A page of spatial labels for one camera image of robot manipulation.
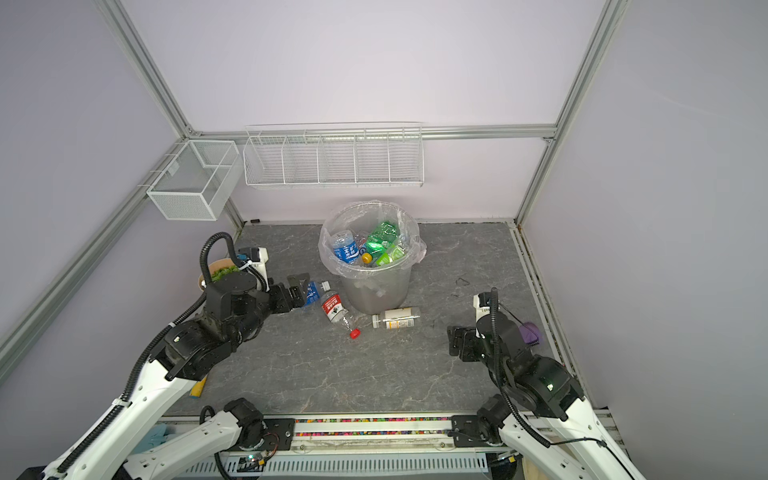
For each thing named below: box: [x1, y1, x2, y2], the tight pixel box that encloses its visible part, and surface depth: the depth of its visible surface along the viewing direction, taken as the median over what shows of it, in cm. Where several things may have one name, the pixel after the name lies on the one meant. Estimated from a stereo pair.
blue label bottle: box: [332, 231, 360, 264], surface depth 77 cm
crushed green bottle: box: [366, 221, 398, 266], surface depth 88 cm
